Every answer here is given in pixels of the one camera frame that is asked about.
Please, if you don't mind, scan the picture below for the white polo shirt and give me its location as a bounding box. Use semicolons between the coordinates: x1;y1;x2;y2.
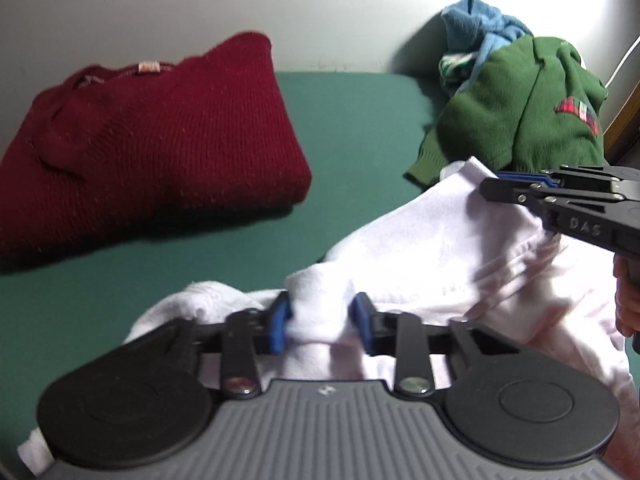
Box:
16;155;637;478

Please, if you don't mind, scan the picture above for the person's right hand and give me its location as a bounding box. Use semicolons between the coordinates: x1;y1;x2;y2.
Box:
613;255;640;338

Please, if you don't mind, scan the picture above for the dark green knit sweater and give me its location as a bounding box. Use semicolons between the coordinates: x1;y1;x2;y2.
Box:
406;36;608;188

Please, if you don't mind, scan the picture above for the green white striped shirt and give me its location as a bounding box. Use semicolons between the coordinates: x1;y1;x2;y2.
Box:
437;51;478;89

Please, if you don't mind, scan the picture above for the blue knit garment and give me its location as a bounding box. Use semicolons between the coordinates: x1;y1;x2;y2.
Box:
439;0;533;98

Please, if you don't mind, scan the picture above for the folded dark red sweater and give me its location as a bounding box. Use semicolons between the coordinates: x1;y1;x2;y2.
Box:
1;32;311;269

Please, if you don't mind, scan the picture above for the white power cord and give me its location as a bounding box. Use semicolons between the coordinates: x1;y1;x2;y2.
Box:
606;34;640;86

